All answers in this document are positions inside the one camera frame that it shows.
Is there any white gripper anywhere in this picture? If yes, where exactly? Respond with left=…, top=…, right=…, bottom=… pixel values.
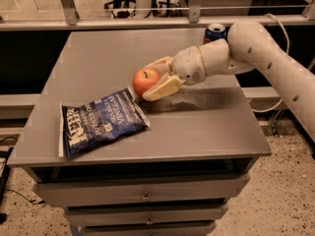
left=142, top=46, right=206, bottom=101

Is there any red apple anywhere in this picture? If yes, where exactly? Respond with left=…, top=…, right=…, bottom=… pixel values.
left=132, top=68, right=160, bottom=96

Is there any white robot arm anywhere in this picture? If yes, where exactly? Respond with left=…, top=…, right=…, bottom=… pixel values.
left=141, top=20, right=315, bottom=140

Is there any blue potato chip bag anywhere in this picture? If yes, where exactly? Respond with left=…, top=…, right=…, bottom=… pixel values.
left=59, top=87, right=151, bottom=158

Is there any blue pepsi can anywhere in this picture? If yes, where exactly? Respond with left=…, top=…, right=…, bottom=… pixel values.
left=203, top=24, right=226, bottom=44

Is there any grey drawer cabinet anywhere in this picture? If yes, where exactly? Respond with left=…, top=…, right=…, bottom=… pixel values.
left=9, top=29, right=270, bottom=236

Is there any grey metal railing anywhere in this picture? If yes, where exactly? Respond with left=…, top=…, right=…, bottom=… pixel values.
left=0, top=0, right=315, bottom=30

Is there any white cable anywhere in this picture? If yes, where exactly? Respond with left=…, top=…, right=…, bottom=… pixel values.
left=250, top=13, right=291, bottom=114

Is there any black floor cable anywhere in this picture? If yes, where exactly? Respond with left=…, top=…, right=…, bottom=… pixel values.
left=0, top=135, right=45, bottom=206

